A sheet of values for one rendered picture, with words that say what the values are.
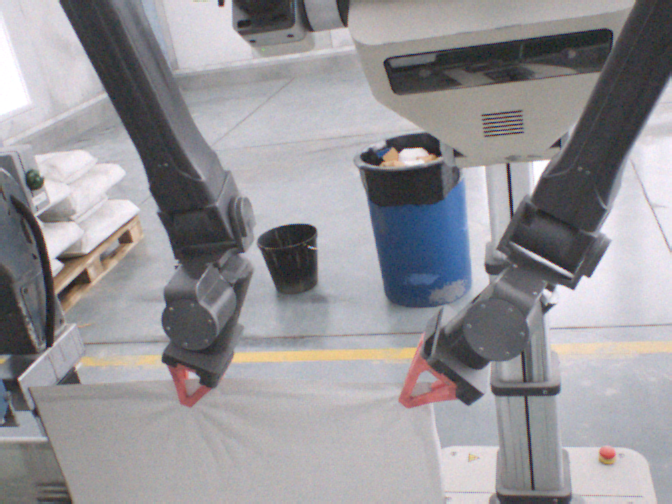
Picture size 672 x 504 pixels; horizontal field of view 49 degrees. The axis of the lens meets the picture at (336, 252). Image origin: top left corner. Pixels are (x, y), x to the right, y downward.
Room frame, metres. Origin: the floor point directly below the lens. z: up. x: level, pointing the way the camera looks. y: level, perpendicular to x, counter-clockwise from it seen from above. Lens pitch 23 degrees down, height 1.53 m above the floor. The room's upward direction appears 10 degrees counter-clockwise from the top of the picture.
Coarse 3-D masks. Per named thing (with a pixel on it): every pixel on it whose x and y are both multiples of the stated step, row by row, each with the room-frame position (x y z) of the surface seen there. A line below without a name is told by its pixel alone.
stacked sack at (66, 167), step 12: (36, 156) 4.27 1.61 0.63; (48, 156) 4.24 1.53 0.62; (60, 156) 4.15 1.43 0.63; (72, 156) 4.14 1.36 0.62; (84, 156) 4.20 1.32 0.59; (48, 168) 3.99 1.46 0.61; (60, 168) 3.97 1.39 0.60; (72, 168) 4.04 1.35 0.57; (84, 168) 4.13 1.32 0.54; (60, 180) 3.91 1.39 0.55; (72, 180) 3.99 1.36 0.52
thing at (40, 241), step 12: (24, 204) 0.96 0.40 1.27; (24, 216) 0.95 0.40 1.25; (36, 228) 0.95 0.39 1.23; (36, 240) 0.95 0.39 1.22; (48, 264) 0.94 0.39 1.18; (48, 276) 0.94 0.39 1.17; (48, 288) 0.93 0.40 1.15; (48, 300) 0.93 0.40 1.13; (48, 312) 0.93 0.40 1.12; (48, 324) 0.93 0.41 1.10; (48, 336) 0.92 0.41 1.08
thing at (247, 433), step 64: (64, 384) 0.79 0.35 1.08; (128, 384) 0.77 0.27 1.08; (192, 384) 0.75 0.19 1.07; (256, 384) 0.72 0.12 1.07; (320, 384) 0.69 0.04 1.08; (384, 384) 0.67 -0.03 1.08; (64, 448) 0.79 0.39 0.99; (128, 448) 0.77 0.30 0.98; (192, 448) 0.75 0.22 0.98; (256, 448) 0.73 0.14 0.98; (320, 448) 0.69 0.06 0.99; (384, 448) 0.67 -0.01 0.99
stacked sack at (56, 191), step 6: (48, 180) 3.73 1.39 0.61; (48, 186) 3.64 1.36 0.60; (54, 186) 3.66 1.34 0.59; (60, 186) 3.68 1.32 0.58; (66, 186) 3.73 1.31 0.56; (48, 192) 3.58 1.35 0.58; (54, 192) 3.62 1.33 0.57; (60, 192) 3.66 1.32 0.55; (66, 192) 3.70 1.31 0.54; (54, 198) 3.59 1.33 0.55; (60, 198) 3.64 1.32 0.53; (54, 204) 3.63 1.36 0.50; (42, 210) 3.50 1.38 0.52
